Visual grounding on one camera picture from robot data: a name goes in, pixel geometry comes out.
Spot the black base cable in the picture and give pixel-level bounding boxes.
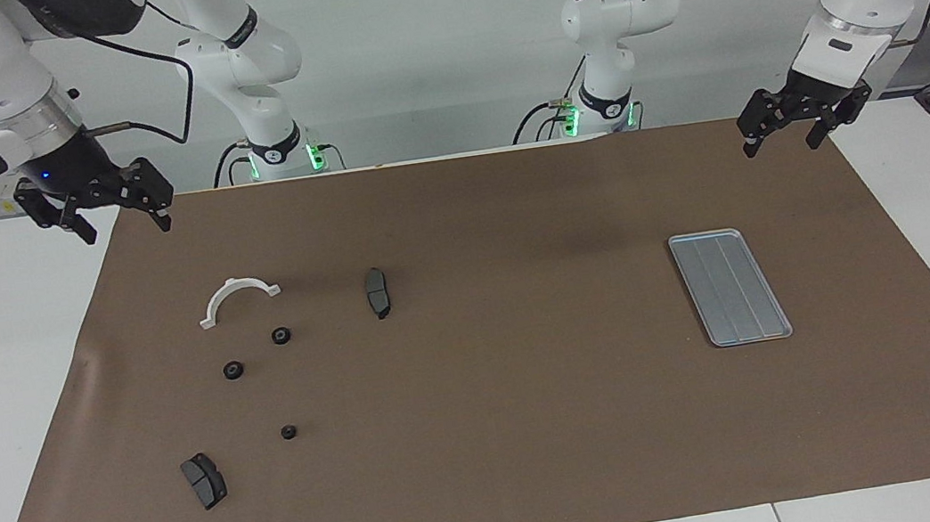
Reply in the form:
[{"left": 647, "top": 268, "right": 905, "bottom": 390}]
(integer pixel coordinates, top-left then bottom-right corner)
[
  {"left": 502, "top": 56, "right": 598, "bottom": 146},
  {"left": 209, "top": 140, "right": 253, "bottom": 189}
]

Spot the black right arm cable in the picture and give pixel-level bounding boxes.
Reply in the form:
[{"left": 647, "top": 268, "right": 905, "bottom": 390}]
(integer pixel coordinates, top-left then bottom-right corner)
[{"left": 69, "top": 0, "right": 203, "bottom": 159}]

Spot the brown paper mat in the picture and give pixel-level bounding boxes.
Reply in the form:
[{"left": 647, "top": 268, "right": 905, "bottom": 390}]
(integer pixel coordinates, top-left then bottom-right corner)
[{"left": 0, "top": 90, "right": 930, "bottom": 522}]

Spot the black left base cable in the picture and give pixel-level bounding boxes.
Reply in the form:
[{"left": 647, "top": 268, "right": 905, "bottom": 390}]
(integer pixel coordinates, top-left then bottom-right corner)
[{"left": 502, "top": 56, "right": 598, "bottom": 146}]

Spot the white plastic half-ring clamp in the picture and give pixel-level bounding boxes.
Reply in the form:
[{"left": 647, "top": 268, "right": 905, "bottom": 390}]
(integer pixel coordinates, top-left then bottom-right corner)
[{"left": 194, "top": 271, "right": 286, "bottom": 331}]

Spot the black right base cable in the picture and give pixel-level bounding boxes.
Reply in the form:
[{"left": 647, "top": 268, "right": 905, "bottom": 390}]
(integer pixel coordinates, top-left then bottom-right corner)
[{"left": 209, "top": 140, "right": 253, "bottom": 189}]

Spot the silver metal tray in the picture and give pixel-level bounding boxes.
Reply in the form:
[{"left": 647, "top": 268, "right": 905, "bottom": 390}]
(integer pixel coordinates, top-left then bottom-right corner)
[{"left": 666, "top": 222, "right": 795, "bottom": 354}]

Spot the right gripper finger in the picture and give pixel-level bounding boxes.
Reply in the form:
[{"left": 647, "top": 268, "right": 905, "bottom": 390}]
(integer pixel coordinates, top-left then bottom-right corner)
[
  {"left": 118, "top": 155, "right": 179, "bottom": 239},
  {"left": 12, "top": 169, "right": 101, "bottom": 256}
]

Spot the short dark brake pad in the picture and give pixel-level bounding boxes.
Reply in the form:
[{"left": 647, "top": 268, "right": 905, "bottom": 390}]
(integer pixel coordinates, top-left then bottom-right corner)
[{"left": 178, "top": 450, "right": 231, "bottom": 514}]

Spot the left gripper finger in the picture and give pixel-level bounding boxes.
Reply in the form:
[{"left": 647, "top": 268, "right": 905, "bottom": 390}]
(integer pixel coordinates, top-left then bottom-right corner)
[
  {"left": 733, "top": 89, "right": 793, "bottom": 159},
  {"left": 800, "top": 82, "right": 879, "bottom": 151}
]

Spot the long grey brake pad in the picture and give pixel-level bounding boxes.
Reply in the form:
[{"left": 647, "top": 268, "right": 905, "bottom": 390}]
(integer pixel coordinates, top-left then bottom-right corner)
[{"left": 362, "top": 265, "right": 395, "bottom": 322}]

